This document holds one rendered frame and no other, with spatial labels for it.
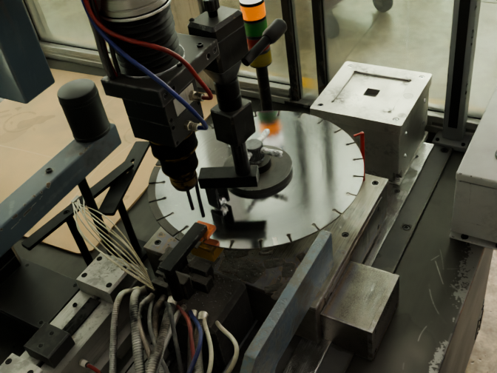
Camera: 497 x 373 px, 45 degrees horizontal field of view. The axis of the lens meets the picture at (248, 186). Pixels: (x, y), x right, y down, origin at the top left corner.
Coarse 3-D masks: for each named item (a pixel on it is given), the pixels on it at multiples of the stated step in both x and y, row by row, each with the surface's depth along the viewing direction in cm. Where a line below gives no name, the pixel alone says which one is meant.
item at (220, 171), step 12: (240, 156) 83; (204, 168) 87; (216, 168) 87; (228, 168) 87; (240, 168) 84; (252, 168) 86; (204, 180) 86; (216, 180) 86; (228, 180) 85; (240, 180) 85; (252, 180) 85; (216, 192) 87; (228, 192) 89; (216, 204) 89
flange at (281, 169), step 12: (264, 156) 94; (288, 156) 96; (264, 168) 93; (276, 168) 94; (288, 168) 93; (264, 180) 92; (276, 180) 92; (240, 192) 92; (252, 192) 91; (264, 192) 91
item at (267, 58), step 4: (264, 52) 114; (268, 52) 114; (260, 56) 114; (264, 56) 114; (268, 56) 115; (256, 60) 114; (260, 60) 114; (264, 60) 114; (268, 60) 115; (252, 64) 115; (256, 64) 115; (260, 64) 115; (264, 64) 115; (268, 64) 116
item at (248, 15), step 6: (240, 6) 109; (246, 6) 107; (252, 6) 107; (258, 6) 107; (264, 6) 109; (246, 12) 108; (252, 12) 108; (258, 12) 108; (264, 12) 109; (246, 18) 109; (252, 18) 109; (258, 18) 109
